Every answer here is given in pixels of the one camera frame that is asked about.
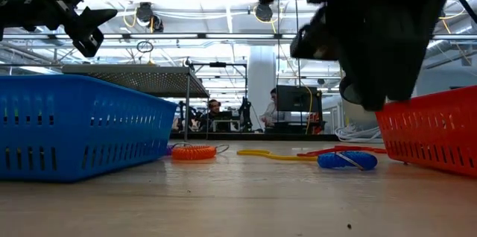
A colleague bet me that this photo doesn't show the overhead light bar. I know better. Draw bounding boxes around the overhead light bar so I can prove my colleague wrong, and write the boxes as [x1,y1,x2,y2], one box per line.
[0,32,477,41]

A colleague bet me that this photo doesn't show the grey perforated metal shelf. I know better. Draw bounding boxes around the grey perforated metal shelf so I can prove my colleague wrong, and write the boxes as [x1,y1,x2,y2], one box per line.
[61,63,211,142]

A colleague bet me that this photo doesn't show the blue plastic basket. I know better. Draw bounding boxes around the blue plastic basket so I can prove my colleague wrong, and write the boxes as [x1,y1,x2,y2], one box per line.
[0,74,179,183]

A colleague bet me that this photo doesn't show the blue coil wristband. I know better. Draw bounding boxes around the blue coil wristband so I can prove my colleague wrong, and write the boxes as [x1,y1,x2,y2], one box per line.
[317,150,379,171]

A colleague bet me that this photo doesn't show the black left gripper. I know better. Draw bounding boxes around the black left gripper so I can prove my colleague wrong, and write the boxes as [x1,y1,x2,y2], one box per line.
[0,0,119,58]

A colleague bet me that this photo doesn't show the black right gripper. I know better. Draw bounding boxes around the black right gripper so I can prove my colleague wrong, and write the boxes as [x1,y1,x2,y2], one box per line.
[290,0,454,112]

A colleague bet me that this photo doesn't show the black aluminium table frame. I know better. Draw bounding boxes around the black aluminium table frame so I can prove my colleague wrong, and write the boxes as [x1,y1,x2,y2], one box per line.
[170,132,338,142]

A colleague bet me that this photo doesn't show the red plastic basket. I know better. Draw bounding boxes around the red plastic basket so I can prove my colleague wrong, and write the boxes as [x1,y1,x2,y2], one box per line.
[374,85,477,177]

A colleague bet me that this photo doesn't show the person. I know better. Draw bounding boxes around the person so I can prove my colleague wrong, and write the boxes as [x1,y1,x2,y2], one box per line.
[200,98,234,133]
[260,87,279,130]

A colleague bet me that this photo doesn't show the white coiled lamp cable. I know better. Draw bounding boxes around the white coiled lamp cable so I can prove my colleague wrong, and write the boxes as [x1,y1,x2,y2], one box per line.
[334,123,385,144]

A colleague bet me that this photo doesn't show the red rubber band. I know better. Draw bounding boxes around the red rubber band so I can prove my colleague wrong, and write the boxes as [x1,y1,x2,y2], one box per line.
[297,145,388,157]

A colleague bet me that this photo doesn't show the yellow rubber band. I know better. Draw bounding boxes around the yellow rubber band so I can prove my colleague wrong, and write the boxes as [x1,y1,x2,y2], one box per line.
[236,148,320,162]

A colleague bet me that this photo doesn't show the white building column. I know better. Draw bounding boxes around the white building column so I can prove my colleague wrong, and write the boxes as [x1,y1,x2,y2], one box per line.
[247,45,277,133]

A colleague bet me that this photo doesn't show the black monitor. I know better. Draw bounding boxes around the black monitor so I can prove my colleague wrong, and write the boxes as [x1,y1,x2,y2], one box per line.
[276,84,323,113]

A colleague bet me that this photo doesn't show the thin yellow background cable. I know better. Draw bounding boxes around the thin yellow background cable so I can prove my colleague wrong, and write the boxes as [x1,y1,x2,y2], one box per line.
[303,83,314,135]

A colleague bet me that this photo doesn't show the black ceiling cable reel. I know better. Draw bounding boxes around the black ceiling cable reel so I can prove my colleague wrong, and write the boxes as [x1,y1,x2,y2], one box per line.
[255,2,274,22]
[136,1,165,33]

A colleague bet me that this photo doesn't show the orange coil wristband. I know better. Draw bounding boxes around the orange coil wristband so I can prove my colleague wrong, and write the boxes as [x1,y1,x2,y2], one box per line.
[171,142,230,161]

